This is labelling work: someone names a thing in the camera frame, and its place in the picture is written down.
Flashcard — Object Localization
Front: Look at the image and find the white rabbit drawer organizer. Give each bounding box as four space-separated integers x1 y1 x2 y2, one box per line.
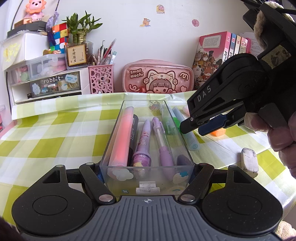
8 68 91 105

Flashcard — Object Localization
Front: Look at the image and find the pink comic box set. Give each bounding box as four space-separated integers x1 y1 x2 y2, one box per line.
192 31 250 90

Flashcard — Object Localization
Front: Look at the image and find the purple cartoon character pen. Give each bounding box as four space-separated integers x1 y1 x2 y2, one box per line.
132 120 151 167

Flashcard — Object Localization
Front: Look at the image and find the black marker pen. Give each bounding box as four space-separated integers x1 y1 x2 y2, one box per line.
128 114 138 158

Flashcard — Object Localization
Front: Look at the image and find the open white book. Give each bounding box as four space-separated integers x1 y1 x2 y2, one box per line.
240 32 263 57

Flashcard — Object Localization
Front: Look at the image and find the clear plastic organizer tray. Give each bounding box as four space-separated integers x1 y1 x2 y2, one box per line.
99 100 194 198

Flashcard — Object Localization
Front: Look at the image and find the green highlighter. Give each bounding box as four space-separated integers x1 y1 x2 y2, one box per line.
162 113 180 135

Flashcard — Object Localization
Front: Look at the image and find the lucky bamboo plant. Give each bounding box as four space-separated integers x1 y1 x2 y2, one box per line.
63 12 103 45

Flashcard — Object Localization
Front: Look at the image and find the pink perforated pen holder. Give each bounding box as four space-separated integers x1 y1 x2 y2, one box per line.
88 64 114 94

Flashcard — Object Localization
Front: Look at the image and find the green checked tablecloth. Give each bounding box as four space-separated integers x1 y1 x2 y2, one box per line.
1 92 295 223

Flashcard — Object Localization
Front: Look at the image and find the black flat box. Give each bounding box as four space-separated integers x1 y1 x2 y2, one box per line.
6 21 46 38

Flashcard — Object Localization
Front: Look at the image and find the framed calligraphy plaque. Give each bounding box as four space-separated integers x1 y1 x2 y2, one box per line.
64 43 88 70

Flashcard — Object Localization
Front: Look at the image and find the clear lidded plastic box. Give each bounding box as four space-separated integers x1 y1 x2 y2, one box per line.
26 54 66 80

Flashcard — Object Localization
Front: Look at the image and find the pink orange highlighter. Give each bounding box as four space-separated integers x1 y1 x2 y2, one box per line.
109 106 134 167

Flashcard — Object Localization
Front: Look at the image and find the pink cat pencil case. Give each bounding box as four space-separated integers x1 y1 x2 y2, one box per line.
122 59 194 94

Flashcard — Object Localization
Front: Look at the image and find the colourful rubik's cube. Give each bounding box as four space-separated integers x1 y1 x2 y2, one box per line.
48 23 70 54

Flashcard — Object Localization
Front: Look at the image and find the light blue highlighter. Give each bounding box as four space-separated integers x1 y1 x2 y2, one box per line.
172 106 200 151

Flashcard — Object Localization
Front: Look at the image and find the red pen in holder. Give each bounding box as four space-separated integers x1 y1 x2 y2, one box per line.
100 39 116 65

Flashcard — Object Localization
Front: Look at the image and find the purple mechanical pencil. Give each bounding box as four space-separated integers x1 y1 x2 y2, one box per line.
151 116 175 167

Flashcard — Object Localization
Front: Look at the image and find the pink lion figurine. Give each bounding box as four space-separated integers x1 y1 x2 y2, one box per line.
25 0 47 22

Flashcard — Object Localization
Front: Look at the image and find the person's right hand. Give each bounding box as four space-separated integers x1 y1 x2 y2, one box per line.
244 113 296 178

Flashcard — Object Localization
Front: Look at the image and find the dirty white eraser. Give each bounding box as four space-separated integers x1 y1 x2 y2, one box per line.
240 148 259 178

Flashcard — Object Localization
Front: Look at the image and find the white storage box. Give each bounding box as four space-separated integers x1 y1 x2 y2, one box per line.
1 31 49 71

